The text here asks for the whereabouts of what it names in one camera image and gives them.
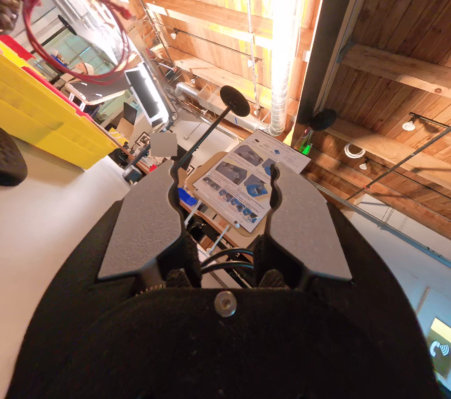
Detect red ethernet cable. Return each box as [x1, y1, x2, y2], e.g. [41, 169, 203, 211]
[21, 0, 137, 85]

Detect black floor lamp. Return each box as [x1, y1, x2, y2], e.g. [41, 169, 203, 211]
[179, 85, 252, 168]
[40, 14, 79, 51]

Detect wooden board back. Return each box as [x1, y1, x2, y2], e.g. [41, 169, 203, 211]
[64, 79, 128, 106]

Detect black ethernet cable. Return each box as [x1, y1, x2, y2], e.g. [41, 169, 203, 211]
[200, 247, 255, 273]

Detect yellow plastic bin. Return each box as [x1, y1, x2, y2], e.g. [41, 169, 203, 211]
[0, 41, 119, 170]

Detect studio light panel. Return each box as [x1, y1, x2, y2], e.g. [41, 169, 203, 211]
[124, 62, 170, 127]

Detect wooden instruction board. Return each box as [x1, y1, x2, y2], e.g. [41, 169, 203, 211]
[184, 129, 312, 238]

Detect black chair armrest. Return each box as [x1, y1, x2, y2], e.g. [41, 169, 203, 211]
[0, 127, 29, 187]

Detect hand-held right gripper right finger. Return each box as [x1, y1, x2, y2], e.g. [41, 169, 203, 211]
[264, 162, 354, 288]

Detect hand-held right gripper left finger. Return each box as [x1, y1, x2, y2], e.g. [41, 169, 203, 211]
[97, 159, 186, 288]

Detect blue plastic bin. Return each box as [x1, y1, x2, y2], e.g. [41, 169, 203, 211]
[177, 187, 198, 206]

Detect green phone sign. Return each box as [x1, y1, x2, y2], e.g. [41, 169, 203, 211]
[426, 317, 451, 383]

